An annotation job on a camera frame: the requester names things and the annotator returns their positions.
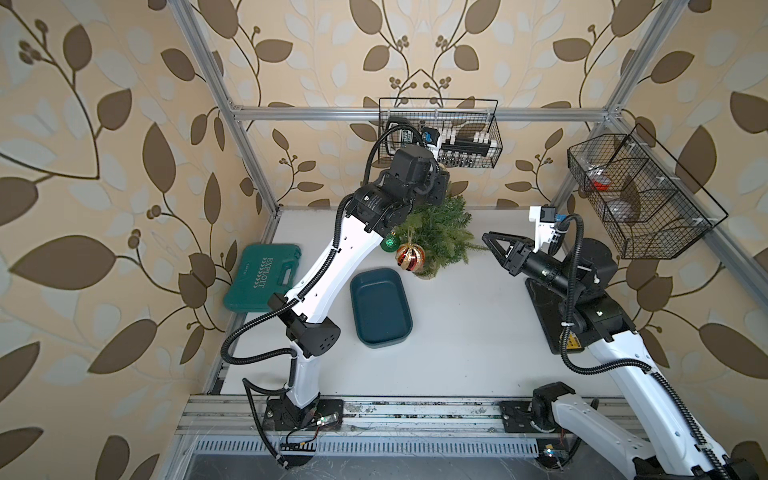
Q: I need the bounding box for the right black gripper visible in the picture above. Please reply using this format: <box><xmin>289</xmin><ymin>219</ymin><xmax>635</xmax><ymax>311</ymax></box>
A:
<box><xmin>486</xmin><ymin>230</ymin><xmax>582</xmax><ymax>303</ymax></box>

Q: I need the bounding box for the small green christmas tree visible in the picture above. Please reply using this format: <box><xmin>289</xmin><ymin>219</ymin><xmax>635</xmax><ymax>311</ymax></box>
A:
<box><xmin>393</xmin><ymin>195</ymin><xmax>486</xmax><ymax>279</ymax></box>

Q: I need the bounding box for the green glitter ball ornament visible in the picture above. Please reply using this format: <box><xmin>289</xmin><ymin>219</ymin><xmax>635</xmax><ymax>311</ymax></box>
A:
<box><xmin>380</xmin><ymin>233</ymin><xmax>401</xmax><ymax>253</ymax></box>

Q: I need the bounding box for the red gold striped ornament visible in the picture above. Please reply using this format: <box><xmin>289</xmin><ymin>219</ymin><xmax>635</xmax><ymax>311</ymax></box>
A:
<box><xmin>395</xmin><ymin>242</ymin><xmax>425</xmax><ymax>273</ymax></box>

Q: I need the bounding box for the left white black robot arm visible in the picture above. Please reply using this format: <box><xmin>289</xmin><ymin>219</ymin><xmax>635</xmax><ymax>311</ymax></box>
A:
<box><xmin>220</xmin><ymin>123</ymin><xmax>449</xmax><ymax>430</ymax></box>

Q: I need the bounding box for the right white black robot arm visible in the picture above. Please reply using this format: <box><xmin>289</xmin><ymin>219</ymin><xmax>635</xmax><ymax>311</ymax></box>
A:
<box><xmin>482</xmin><ymin>232</ymin><xmax>759</xmax><ymax>479</ymax></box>

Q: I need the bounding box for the red object in basket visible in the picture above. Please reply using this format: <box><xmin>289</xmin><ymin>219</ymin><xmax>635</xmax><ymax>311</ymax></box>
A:
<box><xmin>587</xmin><ymin>171</ymin><xmax>613</xmax><ymax>192</ymax></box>

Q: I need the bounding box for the teal plastic tray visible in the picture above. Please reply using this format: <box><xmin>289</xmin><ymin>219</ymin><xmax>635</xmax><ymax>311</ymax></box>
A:
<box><xmin>350</xmin><ymin>268</ymin><xmax>413</xmax><ymax>348</ymax></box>

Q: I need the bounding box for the green plastic tool case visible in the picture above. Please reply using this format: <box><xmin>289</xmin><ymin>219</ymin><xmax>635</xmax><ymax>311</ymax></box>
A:
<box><xmin>223</xmin><ymin>244</ymin><xmax>301</xmax><ymax>313</ymax></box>

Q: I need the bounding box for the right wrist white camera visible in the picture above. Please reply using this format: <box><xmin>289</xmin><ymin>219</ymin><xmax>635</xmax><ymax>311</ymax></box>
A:
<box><xmin>529</xmin><ymin>206</ymin><xmax>566</xmax><ymax>256</ymax></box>

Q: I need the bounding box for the wrist white camera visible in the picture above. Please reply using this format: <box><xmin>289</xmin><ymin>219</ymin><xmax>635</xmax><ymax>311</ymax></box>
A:
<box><xmin>529</xmin><ymin>206</ymin><xmax>566</xmax><ymax>256</ymax></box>
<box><xmin>421</xmin><ymin>127</ymin><xmax>444</xmax><ymax>158</ymax></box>

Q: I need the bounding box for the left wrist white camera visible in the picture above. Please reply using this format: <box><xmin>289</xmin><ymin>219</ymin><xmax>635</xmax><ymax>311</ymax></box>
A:
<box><xmin>421</xmin><ymin>127</ymin><xmax>444</xmax><ymax>158</ymax></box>

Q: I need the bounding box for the back black wire basket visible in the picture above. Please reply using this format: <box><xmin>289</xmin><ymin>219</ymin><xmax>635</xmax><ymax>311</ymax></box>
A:
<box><xmin>374</xmin><ymin>97</ymin><xmax>503</xmax><ymax>169</ymax></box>

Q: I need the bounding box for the side black wire basket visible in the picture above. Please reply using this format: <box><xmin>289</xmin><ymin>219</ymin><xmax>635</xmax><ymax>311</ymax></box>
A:
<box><xmin>568</xmin><ymin>123</ymin><xmax>728</xmax><ymax>260</ymax></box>

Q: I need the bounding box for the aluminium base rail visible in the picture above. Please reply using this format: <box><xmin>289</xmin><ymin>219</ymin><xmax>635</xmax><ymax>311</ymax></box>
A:
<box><xmin>173</xmin><ymin>394</ymin><xmax>673</xmax><ymax>460</ymax></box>

